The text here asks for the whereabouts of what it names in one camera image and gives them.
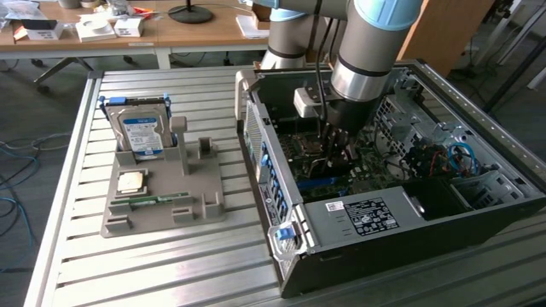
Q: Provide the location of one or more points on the blue expansion slot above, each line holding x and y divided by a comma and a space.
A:
315, 184

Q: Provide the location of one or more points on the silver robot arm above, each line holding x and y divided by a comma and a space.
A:
371, 48

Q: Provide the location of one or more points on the small white labelled box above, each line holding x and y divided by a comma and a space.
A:
128, 27

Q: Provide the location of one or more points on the grey power supply unit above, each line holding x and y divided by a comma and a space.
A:
332, 220

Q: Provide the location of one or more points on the grey parts rack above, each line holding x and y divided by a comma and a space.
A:
171, 185

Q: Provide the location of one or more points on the black and white box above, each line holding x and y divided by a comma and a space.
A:
42, 30

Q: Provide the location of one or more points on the green RAM stick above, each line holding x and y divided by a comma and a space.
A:
149, 199

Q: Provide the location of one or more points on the white box with round roll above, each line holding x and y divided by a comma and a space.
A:
96, 30

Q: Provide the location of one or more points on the white paper booklet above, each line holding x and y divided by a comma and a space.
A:
251, 27

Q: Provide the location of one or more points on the black round lamp base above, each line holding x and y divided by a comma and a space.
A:
189, 14

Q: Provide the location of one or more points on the hard disk with blue caddy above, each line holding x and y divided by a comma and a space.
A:
136, 131

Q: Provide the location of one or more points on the black open PC case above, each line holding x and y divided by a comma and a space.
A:
383, 256

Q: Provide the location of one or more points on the silver chipset heat sink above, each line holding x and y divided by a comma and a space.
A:
361, 187

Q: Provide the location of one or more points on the blue case latch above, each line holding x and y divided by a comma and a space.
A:
284, 233

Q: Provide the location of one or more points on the silver perforated disk bay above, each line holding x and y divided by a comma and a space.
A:
400, 124

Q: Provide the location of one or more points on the green motherboard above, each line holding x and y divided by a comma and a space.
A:
375, 166

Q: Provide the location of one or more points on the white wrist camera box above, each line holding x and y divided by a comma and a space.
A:
307, 102

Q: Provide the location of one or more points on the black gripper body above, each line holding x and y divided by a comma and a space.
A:
349, 115

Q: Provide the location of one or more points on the silver CPU chip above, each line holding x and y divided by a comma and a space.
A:
132, 183

